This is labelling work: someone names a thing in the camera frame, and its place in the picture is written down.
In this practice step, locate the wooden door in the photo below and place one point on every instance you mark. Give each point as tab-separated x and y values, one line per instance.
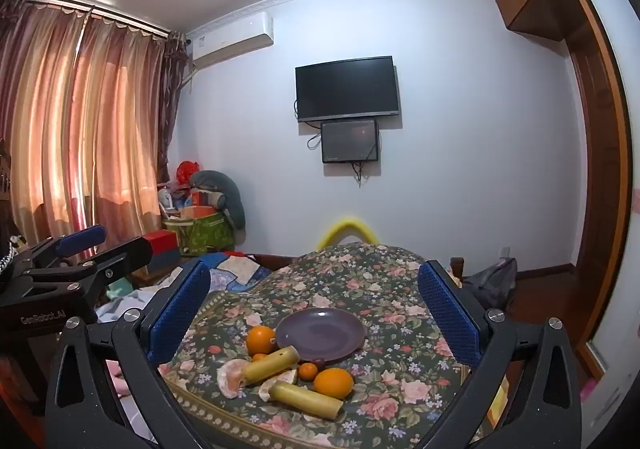
600	104

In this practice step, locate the purple plate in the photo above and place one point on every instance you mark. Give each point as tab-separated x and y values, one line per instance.
320	334

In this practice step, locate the dark grey box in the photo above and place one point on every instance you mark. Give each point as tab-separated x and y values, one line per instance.
165	261

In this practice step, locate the blue patchwork quilt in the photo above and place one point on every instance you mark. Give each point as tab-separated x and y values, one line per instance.
235	271

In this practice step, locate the small black monitor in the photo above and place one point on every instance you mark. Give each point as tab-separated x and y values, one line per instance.
349	140

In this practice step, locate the grey backpack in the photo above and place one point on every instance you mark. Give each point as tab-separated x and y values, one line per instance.
492	281

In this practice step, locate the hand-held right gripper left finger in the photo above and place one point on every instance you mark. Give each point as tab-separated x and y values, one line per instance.
179	316

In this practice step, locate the floral tablecloth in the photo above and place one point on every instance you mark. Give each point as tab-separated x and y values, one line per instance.
390	289

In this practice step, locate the brown side curtain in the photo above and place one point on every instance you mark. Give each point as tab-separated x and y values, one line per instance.
172	94

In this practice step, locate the orange box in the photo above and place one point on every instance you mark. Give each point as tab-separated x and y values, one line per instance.
196	212

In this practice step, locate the red plastic bag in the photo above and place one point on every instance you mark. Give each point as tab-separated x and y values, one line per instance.
189	171

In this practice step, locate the pink curtain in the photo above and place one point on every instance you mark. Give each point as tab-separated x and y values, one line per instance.
75	129

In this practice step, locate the white cloth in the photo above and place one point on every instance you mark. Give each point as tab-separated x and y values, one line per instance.
135	301

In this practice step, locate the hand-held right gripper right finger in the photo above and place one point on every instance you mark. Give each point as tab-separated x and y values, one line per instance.
447	310

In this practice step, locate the curtain rail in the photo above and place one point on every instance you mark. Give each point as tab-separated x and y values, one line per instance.
95	9

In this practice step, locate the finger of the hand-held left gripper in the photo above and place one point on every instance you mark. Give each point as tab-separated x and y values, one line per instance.
80	238
122	254

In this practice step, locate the large orange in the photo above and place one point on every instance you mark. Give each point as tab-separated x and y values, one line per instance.
333	383
260	340

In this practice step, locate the wall-mounted black television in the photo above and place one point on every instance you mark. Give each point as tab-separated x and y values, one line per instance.
347	89

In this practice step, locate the green bag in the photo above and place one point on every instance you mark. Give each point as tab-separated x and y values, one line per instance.
207	234

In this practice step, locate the white air conditioner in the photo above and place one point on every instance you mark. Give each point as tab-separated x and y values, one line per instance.
232	39

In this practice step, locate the wall socket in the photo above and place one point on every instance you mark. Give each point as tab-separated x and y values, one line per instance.
505	251

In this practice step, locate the small tangerine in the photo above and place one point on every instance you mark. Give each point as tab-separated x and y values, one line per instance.
308	370
259	357

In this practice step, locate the grey plush pillow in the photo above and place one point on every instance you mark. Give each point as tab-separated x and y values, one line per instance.
220	186

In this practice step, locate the small dark red fruit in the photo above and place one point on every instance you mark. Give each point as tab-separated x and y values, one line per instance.
318	360

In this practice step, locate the yellow foam tube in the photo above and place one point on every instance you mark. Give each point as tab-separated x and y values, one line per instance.
347	224

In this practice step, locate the red box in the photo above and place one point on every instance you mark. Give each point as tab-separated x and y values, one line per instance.
161	241

